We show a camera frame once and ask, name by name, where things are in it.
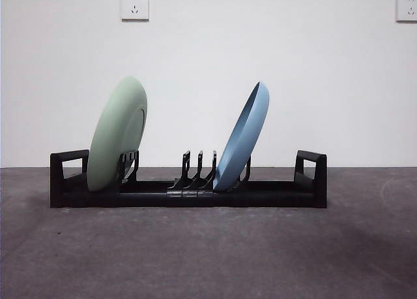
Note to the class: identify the black plastic plate rack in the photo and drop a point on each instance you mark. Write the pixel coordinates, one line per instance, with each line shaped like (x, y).
(277, 196)

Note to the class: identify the pale green round plate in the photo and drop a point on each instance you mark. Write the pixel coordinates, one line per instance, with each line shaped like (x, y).
(114, 133)

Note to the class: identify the blue round plate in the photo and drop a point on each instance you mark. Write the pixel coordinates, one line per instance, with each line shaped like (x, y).
(241, 142)

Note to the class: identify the white wall socket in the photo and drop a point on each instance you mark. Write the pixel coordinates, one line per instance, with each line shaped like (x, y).
(135, 6)
(407, 8)

